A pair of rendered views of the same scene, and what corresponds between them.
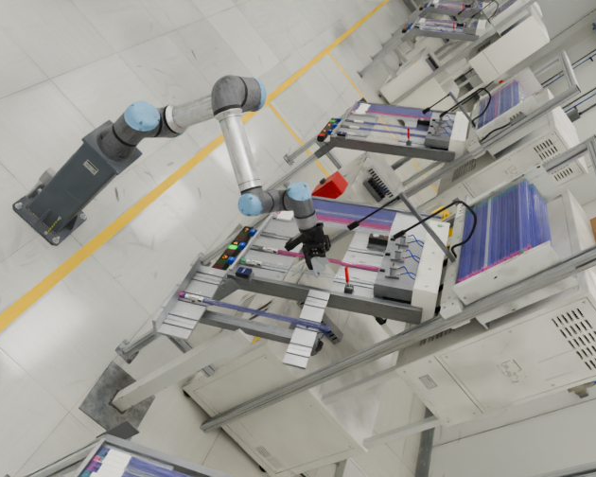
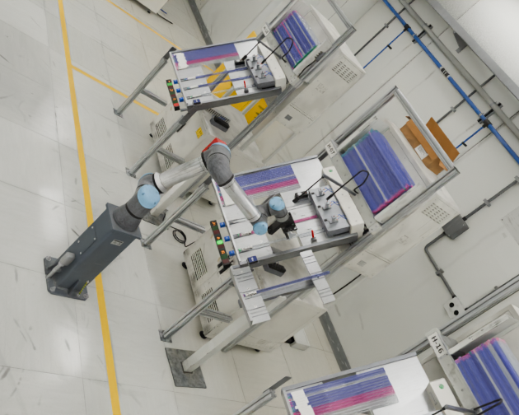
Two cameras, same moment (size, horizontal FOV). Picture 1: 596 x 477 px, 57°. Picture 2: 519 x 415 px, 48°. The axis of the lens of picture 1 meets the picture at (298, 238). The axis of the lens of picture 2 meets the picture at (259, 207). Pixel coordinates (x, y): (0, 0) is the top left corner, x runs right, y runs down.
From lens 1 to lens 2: 1.93 m
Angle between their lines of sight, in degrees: 30
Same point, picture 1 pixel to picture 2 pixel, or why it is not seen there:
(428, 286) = (357, 220)
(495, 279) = (396, 207)
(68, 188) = (96, 261)
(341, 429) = (312, 306)
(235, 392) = not seen: hidden behind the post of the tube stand
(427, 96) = not seen: outside the picture
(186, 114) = (175, 180)
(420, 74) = not seen: outside the picture
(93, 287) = (121, 310)
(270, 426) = (267, 327)
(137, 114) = (151, 199)
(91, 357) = (156, 353)
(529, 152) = (329, 72)
